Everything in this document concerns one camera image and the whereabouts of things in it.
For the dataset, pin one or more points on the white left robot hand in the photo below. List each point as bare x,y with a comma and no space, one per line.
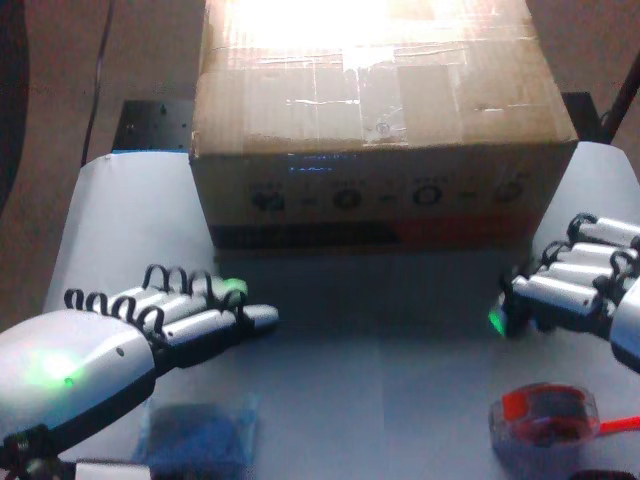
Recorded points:
75,350

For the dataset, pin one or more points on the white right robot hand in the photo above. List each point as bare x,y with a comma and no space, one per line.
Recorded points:
575,295

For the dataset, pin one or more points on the orange strip object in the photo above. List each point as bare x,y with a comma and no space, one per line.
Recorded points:
545,415

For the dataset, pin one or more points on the blue object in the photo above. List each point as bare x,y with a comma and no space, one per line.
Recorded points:
200,440

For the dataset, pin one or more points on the white paper sheet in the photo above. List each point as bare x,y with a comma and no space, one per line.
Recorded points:
125,210

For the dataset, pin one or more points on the black pole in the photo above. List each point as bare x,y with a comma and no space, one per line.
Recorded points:
622,100

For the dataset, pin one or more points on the large brown cardboard box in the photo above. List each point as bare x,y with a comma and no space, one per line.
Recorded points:
375,175

